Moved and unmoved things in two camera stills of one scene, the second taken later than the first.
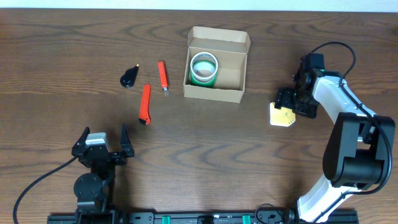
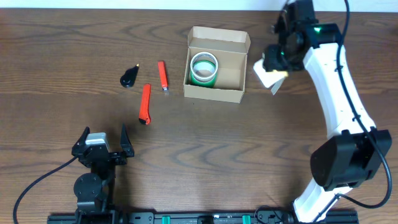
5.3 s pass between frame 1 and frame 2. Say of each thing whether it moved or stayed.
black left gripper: stayed
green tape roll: stayed
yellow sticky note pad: moved
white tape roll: stayed
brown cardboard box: stayed
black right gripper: moved
